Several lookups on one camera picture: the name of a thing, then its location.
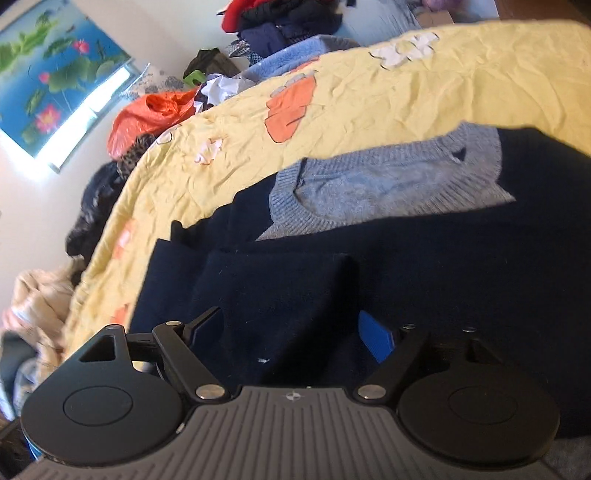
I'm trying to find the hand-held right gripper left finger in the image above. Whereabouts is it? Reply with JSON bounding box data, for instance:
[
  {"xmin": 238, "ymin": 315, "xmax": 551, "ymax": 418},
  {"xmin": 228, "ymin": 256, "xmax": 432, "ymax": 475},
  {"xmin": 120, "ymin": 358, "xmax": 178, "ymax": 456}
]
[{"xmin": 76, "ymin": 306, "xmax": 230, "ymax": 403}]

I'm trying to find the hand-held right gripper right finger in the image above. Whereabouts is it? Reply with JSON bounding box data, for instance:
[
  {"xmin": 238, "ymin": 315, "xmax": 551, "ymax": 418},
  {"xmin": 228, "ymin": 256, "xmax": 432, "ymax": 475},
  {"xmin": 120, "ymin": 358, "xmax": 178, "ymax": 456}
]
[{"xmin": 353, "ymin": 310, "xmax": 514, "ymax": 403}]

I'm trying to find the navy and grey knit sweater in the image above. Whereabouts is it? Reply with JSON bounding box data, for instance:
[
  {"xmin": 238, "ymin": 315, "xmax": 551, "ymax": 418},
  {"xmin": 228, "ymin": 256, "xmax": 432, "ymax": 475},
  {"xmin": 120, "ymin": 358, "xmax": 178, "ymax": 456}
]
[{"xmin": 126, "ymin": 121, "xmax": 591, "ymax": 444}]

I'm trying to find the pile of dark and red clothes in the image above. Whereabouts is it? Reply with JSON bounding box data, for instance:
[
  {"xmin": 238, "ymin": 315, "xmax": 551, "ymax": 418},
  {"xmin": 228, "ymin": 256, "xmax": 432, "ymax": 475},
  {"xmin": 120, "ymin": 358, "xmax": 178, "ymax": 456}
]
[{"xmin": 221, "ymin": 0, "xmax": 345, "ymax": 47}]

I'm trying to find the dark navy padded cloth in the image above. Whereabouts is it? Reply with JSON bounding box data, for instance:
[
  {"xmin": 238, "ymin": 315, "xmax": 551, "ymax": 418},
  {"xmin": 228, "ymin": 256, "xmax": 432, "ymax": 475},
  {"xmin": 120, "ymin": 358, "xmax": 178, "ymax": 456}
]
[{"xmin": 65, "ymin": 161, "xmax": 127, "ymax": 261}]

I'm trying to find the cream quilt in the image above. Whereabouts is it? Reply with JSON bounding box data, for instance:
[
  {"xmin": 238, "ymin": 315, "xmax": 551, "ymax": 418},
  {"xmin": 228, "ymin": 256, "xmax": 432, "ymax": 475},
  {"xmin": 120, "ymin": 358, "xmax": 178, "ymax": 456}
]
[{"xmin": 0, "ymin": 268, "xmax": 79, "ymax": 416}]

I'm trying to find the leopard print cloth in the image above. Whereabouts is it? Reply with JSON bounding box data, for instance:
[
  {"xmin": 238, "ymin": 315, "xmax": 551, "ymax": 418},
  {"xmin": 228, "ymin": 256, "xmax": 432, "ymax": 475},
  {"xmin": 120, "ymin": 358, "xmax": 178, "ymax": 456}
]
[{"xmin": 115, "ymin": 134, "xmax": 160, "ymax": 178}]

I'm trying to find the orange plastic bag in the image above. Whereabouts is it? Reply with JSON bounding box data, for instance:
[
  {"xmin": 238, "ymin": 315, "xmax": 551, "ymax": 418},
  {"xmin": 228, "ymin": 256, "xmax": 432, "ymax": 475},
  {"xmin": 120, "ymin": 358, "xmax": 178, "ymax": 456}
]
[{"xmin": 107, "ymin": 88, "xmax": 200, "ymax": 158}]

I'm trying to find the yellow carrot print bedsheet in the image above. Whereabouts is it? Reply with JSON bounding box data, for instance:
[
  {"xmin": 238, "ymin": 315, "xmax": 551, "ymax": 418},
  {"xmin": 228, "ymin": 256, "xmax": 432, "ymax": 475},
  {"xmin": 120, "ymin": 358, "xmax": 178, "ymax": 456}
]
[{"xmin": 60, "ymin": 19, "xmax": 591, "ymax": 365}]

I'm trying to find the white crumpled cloth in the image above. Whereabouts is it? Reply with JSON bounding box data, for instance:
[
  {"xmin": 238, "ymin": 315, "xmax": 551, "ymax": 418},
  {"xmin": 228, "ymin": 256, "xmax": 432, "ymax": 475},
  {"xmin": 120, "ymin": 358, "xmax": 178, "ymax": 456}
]
[{"xmin": 194, "ymin": 73, "xmax": 259, "ymax": 114}]

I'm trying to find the dark olive bag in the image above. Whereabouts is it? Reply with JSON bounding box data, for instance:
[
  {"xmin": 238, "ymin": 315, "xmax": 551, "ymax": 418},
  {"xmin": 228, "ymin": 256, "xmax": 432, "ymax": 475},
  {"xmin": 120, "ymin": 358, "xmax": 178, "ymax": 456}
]
[{"xmin": 183, "ymin": 48, "xmax": 232, "ymax": 80}]

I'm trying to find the light blue towel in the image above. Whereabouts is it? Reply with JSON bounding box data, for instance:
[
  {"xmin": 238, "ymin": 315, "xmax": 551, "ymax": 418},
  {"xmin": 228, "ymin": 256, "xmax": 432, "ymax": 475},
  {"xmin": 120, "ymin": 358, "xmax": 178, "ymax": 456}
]
[{"xmin": 242, "ymin": 36, "xmax": 361, "ymax": 83}]

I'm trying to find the pale blue denim cloth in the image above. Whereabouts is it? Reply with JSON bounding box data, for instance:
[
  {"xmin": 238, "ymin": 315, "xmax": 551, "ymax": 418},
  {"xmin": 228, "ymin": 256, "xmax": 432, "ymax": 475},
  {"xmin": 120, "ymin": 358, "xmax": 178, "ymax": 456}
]
[{"xmin": 339, "ymin": 0, "xmax": 435, "ymax": 47}]

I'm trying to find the brown wooden furniture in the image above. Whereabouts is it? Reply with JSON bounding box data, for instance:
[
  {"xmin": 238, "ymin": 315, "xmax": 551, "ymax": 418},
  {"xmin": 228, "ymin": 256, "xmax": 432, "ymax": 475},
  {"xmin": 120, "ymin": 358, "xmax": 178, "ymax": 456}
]
[{"xmin": 496, "ymin": 0, "xmax": 591, "ymax": 23}]

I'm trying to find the lotus print wall poster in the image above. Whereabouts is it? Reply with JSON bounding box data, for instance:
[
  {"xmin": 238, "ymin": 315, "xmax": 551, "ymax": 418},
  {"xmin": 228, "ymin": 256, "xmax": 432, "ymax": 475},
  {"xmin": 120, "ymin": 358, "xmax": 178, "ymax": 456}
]
[{"xmin": 0, "ymin": 0, "xmax": 134, "ymax": 158}]

